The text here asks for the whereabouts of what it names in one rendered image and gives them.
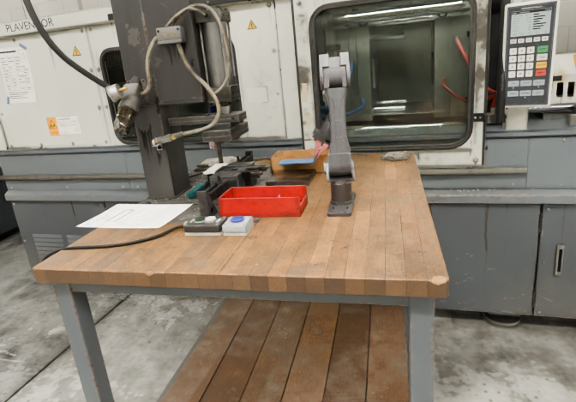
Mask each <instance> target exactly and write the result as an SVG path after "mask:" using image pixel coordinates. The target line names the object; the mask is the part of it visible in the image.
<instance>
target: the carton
mask: <svg viewBox="0 0 576 402"><path fill-rule="evenodd" d="M315 151H316V149H308V150H289V151H277V152H276V153H275V154H274V155H273V156H271V157H270V160H271V168H272V174H274V172H276V170H296V169H315V172H325V171H324V161H326V160H328V154H329V148H327V149H325V150H324V151H323V152H322V153H321V154H320V155H319V157H318V158H317V159H316V161H315V162H314V163H308V164H294V165H278V163H279V162H280V161H281V160H282V159H309V158H314V157H315Z"/></svg>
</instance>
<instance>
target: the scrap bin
mask: <svg viewBox="0 0 576 402"><path fill-rule="evenodd" d="M279 195H280V197H279ZM218 203H219V214H220V217H224V216H226V217H230V216H233V217H235V216H252V217H301V216H302V214H303V211H304V209H305V208H306V206H307V204H308V196H307V185H289V186H253V187H231V188H229V189H228V190H227V191H226V192H225V193H224V194H222V196H220V198H218Z"/></svg>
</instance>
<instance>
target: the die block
mask: <svg viewBox="0 0 576 402"><path fill-rule="evenodd" d="M220 180H226V181H227V186H228V189H229V188H231V187H253V186H255V185H256V184H257V179H256V178H254V177H249V178H242V176H240V178H238V179H220ZM228 189H227V190H228ZM227 190H226V191H227ZM226 191H225V192H226ZM225 192H224V193H225ZM224 193H223V194H224Z"/></svg>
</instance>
